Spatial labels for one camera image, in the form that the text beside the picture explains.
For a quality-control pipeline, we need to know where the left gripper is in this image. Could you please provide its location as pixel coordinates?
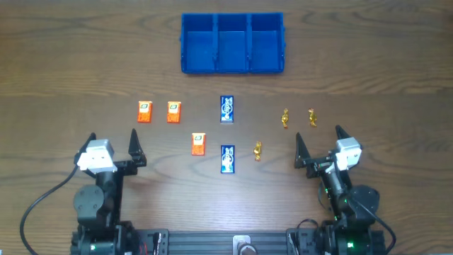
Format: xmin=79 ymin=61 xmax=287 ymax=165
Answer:
xmin=74 ymin=128 xmax=147 ymax=176

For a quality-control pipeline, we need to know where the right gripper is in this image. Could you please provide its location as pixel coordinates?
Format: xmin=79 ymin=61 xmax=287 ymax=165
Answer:
xmin=294 ymin=125 xmax=353 ymax=179

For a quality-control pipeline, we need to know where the orange candy box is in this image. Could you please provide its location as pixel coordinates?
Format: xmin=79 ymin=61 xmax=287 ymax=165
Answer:
xmin=191 ymin=132 xmax=207 ymax=157
xmin=137 ymin=101 xmax=154 ymax=124
xmin=166 ymin=101 xmax=182 ymax=125

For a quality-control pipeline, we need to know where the blue candy pack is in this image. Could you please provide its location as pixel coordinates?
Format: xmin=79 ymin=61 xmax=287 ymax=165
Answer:
xmin=220 ymin=144 xmax=236 ymax=175
xmin=219 ymin=95 xmax=235 ymax=124

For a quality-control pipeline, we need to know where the blue tray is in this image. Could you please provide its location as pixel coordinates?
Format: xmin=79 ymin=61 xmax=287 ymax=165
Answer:
xmin=180 ymin=12 xmax=286 ymax=75

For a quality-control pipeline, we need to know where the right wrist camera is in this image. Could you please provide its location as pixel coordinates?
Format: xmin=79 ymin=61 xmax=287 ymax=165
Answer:
xmin=332 ymin=137 xmax=363 ymax=171

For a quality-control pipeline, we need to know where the mounting rail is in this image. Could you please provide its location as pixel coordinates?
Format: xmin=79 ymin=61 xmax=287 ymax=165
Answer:
xmin=70 ymin=229 xmax=386 ymax=255

